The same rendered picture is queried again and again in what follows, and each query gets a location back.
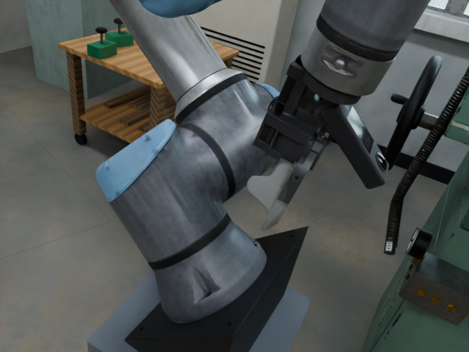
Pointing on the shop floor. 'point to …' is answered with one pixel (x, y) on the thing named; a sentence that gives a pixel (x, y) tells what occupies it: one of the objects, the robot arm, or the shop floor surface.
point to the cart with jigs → (127, 128)
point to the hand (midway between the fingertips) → (285, 201)
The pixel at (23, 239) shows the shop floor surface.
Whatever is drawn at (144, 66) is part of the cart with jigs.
